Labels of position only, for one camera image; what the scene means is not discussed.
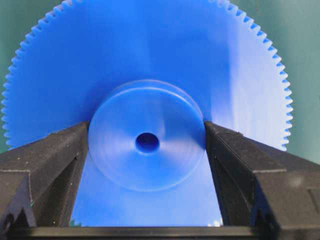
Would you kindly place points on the large blue plastic gear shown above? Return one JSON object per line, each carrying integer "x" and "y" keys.
{"x": 146, "y": 75}

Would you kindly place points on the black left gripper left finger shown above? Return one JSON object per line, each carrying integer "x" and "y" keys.
{"x": 39, "y": 181}

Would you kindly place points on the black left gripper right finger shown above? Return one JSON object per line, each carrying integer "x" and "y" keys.
{"x": 257, "y": 184}

